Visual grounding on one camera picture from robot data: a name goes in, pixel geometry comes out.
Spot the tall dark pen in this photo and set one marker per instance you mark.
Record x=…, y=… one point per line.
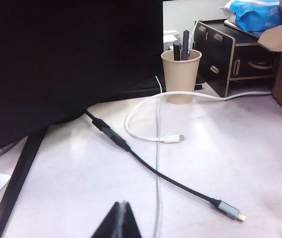
x=186, y=44

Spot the short black pen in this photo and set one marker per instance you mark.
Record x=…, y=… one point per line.
x=177, y=50

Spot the beige paper cup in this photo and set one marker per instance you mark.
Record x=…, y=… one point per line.
x=180, y=77

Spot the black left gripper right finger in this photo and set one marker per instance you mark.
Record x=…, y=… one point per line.
x=132, y=228

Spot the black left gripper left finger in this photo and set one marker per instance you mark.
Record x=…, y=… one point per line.
x=111, y=225

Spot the black wooden desk organizer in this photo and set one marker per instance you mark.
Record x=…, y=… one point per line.
x=220, y=57

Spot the blue tissue pack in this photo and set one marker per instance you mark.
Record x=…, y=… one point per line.
x=254, y=17

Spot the large black computer monitor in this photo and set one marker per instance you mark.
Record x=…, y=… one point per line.
x=56, y=62

